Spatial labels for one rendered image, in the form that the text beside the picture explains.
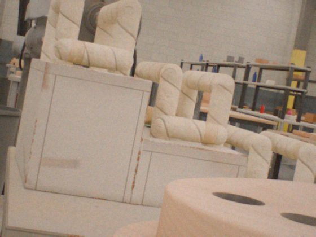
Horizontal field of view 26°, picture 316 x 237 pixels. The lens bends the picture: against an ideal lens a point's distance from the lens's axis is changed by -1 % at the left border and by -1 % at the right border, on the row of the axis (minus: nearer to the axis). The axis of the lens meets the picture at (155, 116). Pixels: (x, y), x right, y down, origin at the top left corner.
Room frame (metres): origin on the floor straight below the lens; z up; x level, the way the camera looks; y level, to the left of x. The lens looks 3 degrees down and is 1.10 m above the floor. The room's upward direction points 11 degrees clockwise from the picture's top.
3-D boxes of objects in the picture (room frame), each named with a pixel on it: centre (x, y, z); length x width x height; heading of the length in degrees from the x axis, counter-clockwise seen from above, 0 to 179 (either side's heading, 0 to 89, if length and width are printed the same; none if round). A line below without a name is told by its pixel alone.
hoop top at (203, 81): (1.10, -0.07, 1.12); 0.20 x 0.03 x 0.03; 15
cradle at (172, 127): (0.99, -0.05, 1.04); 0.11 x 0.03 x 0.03; 106
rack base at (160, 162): (1.08, -0.03, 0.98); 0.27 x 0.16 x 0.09; 16
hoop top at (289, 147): (1.14, -0.22, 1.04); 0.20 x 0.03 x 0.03; 15
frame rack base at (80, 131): (1.04, 0.12, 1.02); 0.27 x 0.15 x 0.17; 16
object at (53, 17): (1.11, 0.19, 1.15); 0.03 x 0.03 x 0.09
